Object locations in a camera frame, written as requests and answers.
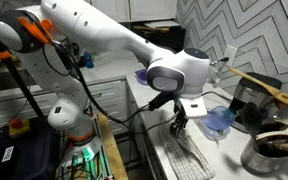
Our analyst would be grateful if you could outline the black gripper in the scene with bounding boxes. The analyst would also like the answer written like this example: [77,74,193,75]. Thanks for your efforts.
[169,99,189,140]

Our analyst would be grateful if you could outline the grey checked kitchen towel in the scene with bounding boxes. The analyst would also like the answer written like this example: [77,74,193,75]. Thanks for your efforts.
[158,111,217,180]

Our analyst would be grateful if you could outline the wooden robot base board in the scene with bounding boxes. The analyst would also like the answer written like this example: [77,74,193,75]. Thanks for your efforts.
[96,112,129,180]

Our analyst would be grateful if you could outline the clear blue plastic container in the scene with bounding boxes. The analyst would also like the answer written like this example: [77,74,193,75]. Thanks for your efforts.
[196,105,236,141]

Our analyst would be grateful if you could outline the purple plastic lidded container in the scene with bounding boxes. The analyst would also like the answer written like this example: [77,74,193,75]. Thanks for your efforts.
[134,68,149,86]

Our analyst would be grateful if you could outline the grey drawer cabinet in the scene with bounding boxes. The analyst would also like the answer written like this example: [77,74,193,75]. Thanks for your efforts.
[0,77,132,136]

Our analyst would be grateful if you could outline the black ladle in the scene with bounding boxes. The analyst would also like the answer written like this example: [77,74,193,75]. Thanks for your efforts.
[240,101,264,138]

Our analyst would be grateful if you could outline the black coffee maker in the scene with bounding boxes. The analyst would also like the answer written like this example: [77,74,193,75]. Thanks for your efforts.
[229,72,284,133]

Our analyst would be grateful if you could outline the metal utensil holder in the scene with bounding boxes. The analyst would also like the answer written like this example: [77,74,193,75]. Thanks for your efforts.
[240,132,288,176]

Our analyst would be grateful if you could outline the black microwave oven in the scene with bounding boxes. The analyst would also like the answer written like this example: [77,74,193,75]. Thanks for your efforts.
[129,21,187,53]

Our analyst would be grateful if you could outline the long wooden spoon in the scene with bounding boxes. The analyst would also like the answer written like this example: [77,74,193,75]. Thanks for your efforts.
[226,66,288,108]

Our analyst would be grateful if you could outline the wooden board on microwave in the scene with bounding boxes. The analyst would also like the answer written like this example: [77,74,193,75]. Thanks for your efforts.
[133,24,170,34]

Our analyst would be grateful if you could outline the blue bottle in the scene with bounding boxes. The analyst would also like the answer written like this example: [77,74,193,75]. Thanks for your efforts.
[83,52,95,70]

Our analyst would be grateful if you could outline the white upper cabinets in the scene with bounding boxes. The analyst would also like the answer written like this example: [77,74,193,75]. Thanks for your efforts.
[89,0,179,23]

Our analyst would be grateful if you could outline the black equipment case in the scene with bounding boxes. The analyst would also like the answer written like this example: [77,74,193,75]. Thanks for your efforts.
[0,115,62,180]

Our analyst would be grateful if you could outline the yellow emergency stop button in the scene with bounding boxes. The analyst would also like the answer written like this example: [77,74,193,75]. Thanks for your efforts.
[8,117,32,138]

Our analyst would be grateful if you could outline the black tripod pole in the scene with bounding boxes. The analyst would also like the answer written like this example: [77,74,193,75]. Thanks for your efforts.
[0,15,46,118]

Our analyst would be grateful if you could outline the orange clamp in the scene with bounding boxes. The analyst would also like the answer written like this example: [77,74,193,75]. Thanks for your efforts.
[0,49,12,62]

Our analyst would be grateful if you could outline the black power cable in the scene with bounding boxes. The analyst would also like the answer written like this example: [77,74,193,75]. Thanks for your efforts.
[209,56,231,67]

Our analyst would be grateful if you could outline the white wall outlet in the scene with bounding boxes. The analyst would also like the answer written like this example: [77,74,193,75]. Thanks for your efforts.
[223,44,239,68]

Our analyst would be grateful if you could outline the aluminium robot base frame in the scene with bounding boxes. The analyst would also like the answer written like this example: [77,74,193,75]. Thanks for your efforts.
[59,133,114,180]

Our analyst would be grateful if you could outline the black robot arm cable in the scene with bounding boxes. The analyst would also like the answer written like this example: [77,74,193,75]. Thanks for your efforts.
[41,39,179,135]

